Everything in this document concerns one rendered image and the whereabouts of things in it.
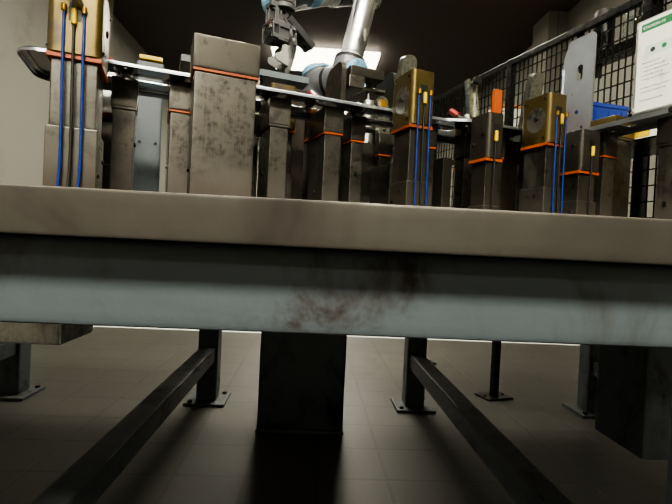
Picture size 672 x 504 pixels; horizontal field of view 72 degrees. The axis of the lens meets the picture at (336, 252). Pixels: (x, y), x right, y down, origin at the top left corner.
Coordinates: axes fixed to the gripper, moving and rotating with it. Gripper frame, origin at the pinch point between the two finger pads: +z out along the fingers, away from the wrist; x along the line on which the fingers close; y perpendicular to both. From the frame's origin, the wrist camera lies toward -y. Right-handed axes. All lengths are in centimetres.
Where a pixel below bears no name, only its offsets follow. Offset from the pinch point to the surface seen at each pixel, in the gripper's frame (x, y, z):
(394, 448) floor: 17, -38, 118
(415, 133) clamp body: 55, -1, 27
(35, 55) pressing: 19, 66, 18
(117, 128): 22, 51, 30
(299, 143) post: 12.7, 1.9, 23.5
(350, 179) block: 34.9, 0.3, 35.4
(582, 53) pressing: 55, -72, -10
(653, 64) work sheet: 65, -98, -11
